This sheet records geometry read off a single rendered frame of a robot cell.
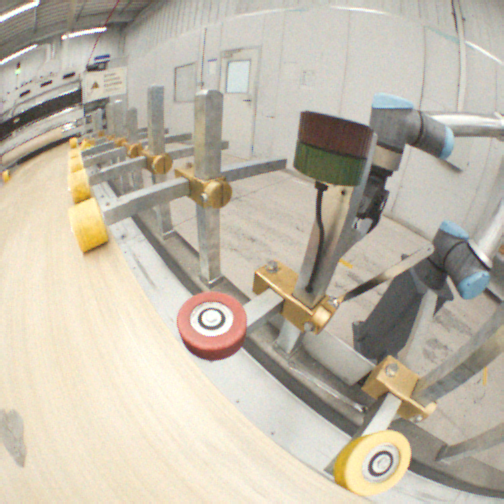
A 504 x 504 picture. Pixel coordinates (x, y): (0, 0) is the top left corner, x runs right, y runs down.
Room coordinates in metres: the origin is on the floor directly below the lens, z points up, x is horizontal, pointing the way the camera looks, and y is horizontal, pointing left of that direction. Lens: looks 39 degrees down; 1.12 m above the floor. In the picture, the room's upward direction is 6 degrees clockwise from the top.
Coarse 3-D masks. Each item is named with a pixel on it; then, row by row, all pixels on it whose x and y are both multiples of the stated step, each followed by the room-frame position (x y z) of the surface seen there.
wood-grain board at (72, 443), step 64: (0, 192) 0.60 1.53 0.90; (64, 192) 0.47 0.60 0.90; (0, 256) 0.16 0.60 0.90; (64, 256) 0.20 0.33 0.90; (0, 320) 0.03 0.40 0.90; (64, 320) 0.09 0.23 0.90; (128, 320) 0.12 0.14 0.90; (0, 384) -0.06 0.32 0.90; (64, 384) 0.01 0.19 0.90; (128, 384) 0.04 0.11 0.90; (192, 384) 0.06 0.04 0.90; (0, 448) -0.16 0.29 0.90; (64, 448) -0.07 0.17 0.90; (128, 448) -0.03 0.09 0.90; (192, 448) -0.01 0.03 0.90; (256, 448) 0.00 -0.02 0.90
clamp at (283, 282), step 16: (256, 272) 0.26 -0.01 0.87; (288, 272) 0.26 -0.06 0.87; (256, 288) 0.25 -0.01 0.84; (272, 288) 0.23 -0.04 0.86; (288, 288) 0.23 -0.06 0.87; (288, 304) 0.21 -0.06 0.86; (304, 304) 0.20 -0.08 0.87; (320, 304) 0.20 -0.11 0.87; (288, 320) 0.20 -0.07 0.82; (304, 320) 0.18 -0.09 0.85; (320, 320) 0.18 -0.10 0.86
